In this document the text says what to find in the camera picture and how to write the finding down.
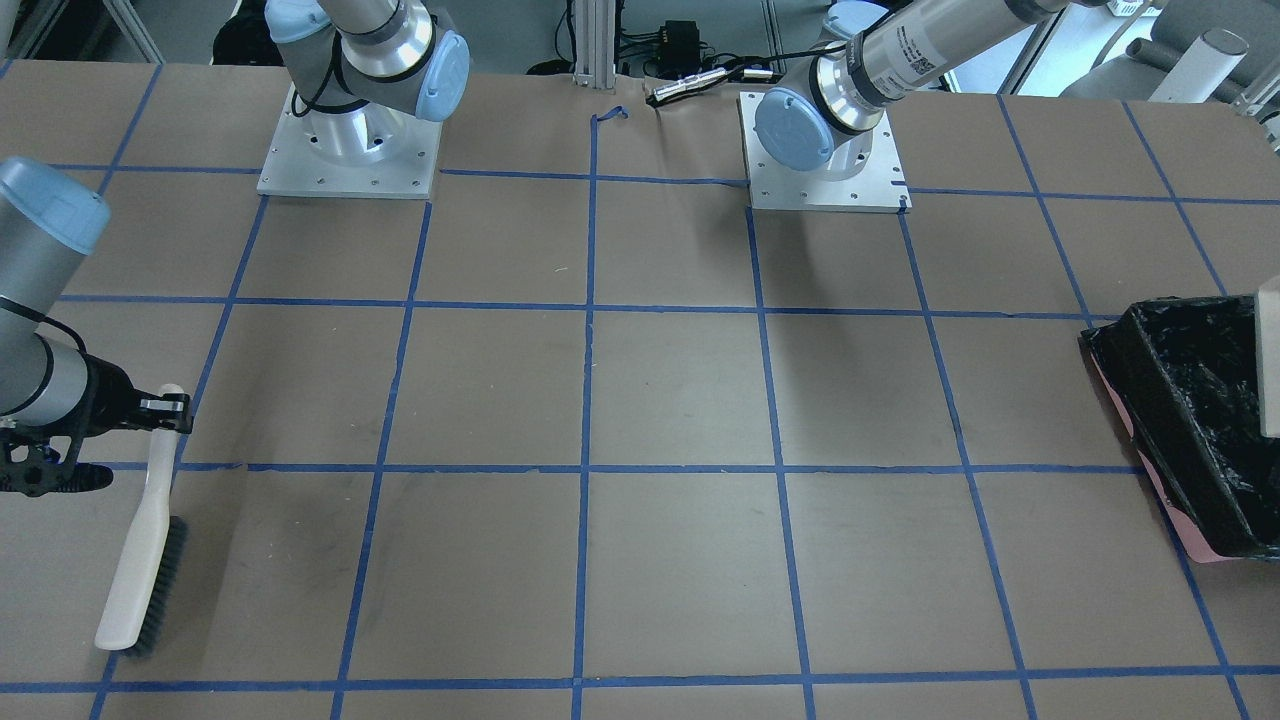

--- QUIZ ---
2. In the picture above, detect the white hand brush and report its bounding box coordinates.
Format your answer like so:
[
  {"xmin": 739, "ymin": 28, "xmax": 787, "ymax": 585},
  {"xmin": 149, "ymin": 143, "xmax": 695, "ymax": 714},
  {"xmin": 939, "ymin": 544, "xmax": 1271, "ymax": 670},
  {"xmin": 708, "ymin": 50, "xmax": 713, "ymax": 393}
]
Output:
[{"xmin": 93, "ymin": 384, "xmax": 188, "ymax": 659}]

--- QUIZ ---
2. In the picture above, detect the beige plastic dustpan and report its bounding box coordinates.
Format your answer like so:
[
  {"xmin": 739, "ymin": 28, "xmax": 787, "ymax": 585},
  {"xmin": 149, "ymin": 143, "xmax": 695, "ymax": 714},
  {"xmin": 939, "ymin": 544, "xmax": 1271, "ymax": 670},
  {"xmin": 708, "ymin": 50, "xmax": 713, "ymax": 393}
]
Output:
[{"xmin": 1254, "ymin": 275, "xmax": 1279, "ymax": 439}]

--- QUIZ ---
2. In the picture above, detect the aluminium frame post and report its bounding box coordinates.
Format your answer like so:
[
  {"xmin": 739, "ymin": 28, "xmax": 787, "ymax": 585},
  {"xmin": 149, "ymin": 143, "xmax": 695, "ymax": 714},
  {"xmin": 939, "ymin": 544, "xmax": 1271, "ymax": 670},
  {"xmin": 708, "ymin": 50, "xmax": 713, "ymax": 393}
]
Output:
[{"xmin": 570, "ymin": 0, "xmax": 618, "ymax": 92}]

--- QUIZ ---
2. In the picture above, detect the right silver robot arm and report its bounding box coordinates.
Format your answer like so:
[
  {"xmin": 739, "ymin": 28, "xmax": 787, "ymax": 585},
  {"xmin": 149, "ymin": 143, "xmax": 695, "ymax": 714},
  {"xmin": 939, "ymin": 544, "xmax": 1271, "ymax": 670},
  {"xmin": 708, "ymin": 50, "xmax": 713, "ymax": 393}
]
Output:
[{"xmin": 1, "ymin": 1, "xmax": 471, "ymax": 497}]

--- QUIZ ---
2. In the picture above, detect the bin with black liner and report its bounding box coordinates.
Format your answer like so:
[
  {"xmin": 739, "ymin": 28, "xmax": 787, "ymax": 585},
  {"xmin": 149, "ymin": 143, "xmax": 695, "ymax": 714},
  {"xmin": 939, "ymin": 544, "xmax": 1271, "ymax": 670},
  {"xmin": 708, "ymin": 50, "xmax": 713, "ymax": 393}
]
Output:
[{"xmin": 1080, "ymin": 295, "xmax": 1279, "ymax": 562}]

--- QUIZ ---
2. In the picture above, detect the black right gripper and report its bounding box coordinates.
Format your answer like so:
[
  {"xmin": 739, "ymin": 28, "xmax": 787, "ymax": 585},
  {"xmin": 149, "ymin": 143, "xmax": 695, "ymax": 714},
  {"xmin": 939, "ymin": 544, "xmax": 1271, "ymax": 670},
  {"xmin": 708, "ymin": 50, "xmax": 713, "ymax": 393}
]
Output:
[{"xmin": 1, "ymin": 356, "xmax": 193, "ymax": 498}]

